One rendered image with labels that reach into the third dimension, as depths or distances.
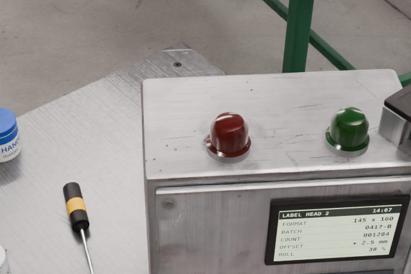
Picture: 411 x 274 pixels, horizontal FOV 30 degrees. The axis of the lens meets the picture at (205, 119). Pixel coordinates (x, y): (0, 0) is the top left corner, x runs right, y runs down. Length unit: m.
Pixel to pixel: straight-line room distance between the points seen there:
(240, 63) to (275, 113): 2.49
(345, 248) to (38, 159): 0.97
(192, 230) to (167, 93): 0.09
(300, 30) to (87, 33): 1.20
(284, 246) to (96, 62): 2.54
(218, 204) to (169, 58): 1.16
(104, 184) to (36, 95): 1.55
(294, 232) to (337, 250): 0.03
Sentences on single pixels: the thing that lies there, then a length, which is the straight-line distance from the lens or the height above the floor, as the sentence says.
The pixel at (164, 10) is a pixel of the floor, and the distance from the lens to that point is 3.25.
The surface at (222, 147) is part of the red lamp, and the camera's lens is 0.43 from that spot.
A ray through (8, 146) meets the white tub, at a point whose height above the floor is 0.86.
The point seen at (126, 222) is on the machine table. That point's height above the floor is 0.83.
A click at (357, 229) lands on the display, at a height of 1.43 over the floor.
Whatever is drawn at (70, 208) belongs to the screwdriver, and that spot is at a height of 0.85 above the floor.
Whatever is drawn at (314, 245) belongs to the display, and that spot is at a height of 1.42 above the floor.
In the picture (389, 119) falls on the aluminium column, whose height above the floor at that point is 1.49.
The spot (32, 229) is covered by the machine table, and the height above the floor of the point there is 0.83.
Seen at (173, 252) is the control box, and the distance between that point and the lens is 0.47.
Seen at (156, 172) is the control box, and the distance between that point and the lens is 0.43.
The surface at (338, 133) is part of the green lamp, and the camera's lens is 0.44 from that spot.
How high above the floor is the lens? 1.78
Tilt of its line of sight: 41 degrees down
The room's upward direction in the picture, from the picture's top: 1 degrees clockwise
